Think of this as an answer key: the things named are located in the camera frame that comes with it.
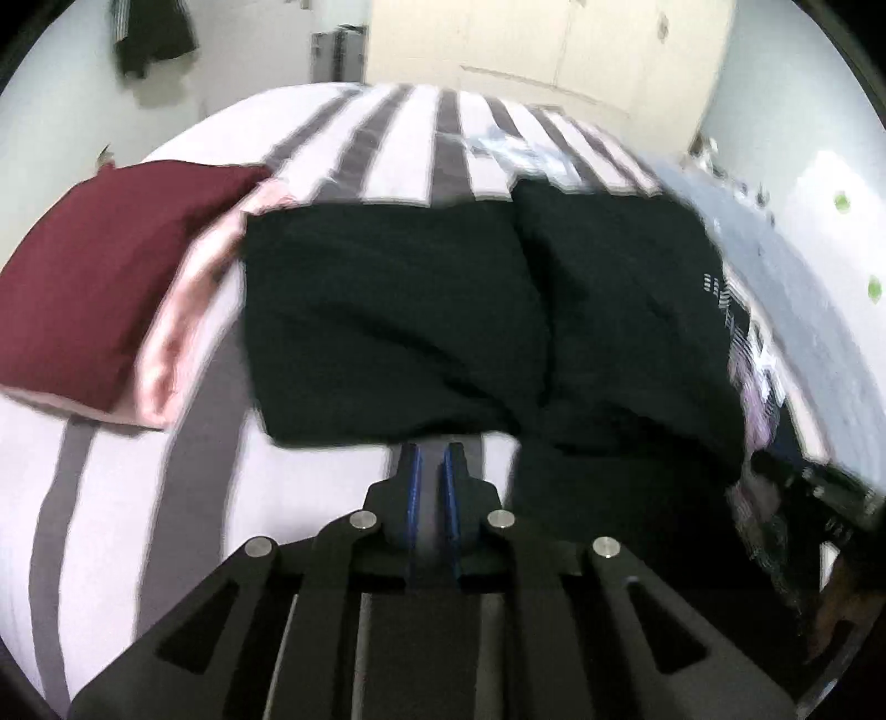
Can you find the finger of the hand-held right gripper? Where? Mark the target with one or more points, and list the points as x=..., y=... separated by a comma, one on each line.
x=782, y=471

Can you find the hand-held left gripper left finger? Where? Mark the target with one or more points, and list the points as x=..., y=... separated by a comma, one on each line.
x=414, y=498

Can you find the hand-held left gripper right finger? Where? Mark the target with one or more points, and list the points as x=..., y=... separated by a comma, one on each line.
x=450, y=505

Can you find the black printed t-shirt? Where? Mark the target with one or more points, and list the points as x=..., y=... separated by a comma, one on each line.
x=387, y=325

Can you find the person's right hand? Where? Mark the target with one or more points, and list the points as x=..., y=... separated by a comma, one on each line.
x=839, y=602

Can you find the white headboard with green stickers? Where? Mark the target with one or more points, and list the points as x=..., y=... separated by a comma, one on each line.
x=837, y=277

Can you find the folded pink garment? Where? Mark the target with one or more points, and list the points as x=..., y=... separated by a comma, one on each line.
x=173, y=332

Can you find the striped grey bed sheet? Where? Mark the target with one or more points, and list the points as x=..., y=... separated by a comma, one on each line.
x=118, y=554

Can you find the small white fan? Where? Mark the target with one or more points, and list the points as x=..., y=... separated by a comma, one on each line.
x=706, y=149

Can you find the folded maroon garment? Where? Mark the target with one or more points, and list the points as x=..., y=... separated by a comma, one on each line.
x=104, y=277

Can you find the grey suitcase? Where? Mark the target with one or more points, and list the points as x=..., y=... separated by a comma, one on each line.
x=339, y=55

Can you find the cream wardrobe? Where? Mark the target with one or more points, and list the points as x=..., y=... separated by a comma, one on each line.
x=519, y=41

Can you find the black hanging jacket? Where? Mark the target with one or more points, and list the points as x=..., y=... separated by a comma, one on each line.
x=149, y=34

